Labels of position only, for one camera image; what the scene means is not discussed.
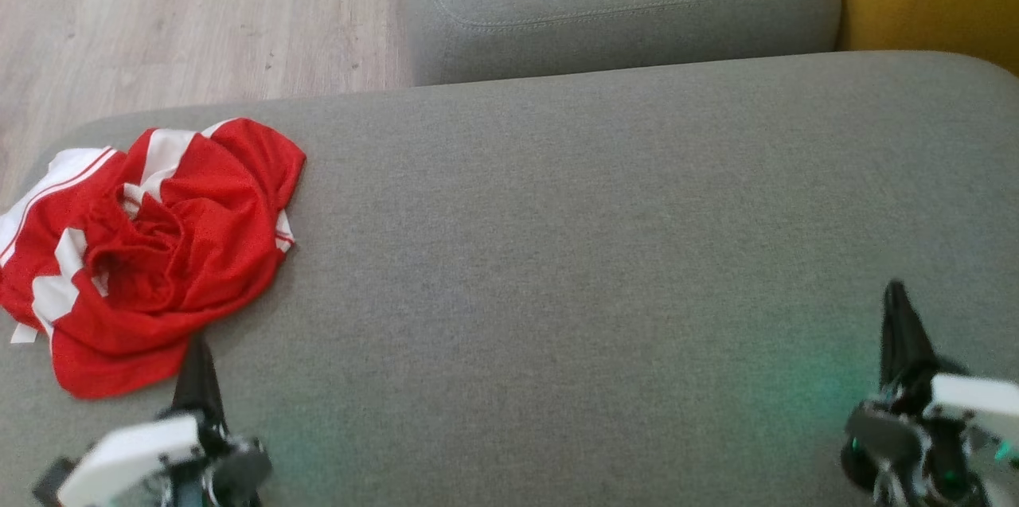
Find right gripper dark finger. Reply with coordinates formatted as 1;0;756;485
879;280;909;393
897;281;940;391

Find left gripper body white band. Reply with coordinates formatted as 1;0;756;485
57;413;273;507

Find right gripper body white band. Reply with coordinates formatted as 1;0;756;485
841;374;1019;507

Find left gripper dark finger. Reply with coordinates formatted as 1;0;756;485
198;336;230;433
172;336;200;417

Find red garment white printed patches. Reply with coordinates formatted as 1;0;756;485
32;117;308;401

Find large grey sofa seat cushion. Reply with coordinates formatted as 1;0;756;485
0;51;1019;507

